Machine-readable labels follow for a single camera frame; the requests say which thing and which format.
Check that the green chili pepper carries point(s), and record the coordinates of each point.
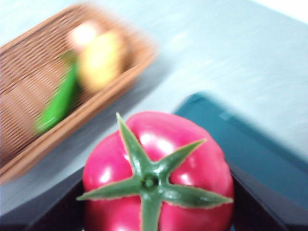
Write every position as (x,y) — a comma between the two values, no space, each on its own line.
(62,101)

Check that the black rectangular tray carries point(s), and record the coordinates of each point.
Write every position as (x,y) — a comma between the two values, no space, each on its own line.
(252,144)

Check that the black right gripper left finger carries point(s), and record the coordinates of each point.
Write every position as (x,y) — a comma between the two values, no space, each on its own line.
(67,216)

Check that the brown wicker basket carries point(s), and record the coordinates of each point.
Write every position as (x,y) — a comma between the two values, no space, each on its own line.
(24,72)

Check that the orange-yellow potato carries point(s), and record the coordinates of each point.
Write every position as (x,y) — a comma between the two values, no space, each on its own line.
(101,62)

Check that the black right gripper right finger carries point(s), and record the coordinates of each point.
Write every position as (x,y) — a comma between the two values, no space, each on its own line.
(252,211)

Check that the pale brown egg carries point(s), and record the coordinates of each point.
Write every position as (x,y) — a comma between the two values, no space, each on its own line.
(83,33)

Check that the red tomato with green stem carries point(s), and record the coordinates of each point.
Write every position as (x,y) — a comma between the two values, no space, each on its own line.
(192,168)

